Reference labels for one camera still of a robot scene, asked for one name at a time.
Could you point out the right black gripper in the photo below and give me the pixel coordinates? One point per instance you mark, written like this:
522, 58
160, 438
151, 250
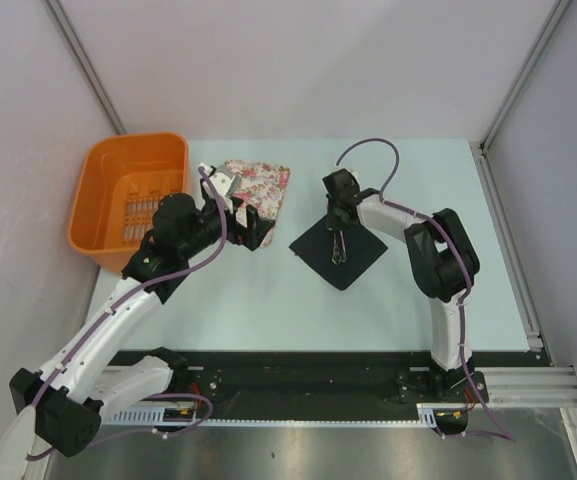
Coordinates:
333, 223

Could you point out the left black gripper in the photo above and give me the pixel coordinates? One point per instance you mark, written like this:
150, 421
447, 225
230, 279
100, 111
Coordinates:
256, 227

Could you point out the silver fork wooden handle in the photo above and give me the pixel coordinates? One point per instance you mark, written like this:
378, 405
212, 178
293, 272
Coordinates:
342, 251

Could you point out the black paper napkin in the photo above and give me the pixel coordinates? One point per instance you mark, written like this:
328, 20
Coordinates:
314, 248

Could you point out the iridescent gold spoon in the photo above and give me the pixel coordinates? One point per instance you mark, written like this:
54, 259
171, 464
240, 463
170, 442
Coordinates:
336, 253

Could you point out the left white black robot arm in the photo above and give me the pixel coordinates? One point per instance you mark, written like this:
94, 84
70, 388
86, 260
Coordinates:
67, 415

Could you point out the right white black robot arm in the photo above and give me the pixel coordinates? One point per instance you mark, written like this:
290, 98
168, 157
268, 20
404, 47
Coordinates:
442, 259

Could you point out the floral patterned tray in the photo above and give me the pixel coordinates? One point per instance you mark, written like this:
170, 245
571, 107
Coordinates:
263, 185

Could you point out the orange plastic basket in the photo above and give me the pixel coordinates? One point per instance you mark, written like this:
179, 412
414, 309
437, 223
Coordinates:
122, 181

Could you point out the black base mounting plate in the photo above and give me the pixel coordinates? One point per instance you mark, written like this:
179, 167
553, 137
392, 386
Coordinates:
330, 386

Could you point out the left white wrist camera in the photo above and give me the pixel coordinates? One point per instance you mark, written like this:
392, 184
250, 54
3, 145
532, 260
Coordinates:
219, 182

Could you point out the white slotted cable duct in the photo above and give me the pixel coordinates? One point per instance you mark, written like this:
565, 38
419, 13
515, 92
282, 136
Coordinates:
138, 415

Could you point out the aluminium front rail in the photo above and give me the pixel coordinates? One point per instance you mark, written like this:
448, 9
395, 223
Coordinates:
531, 387

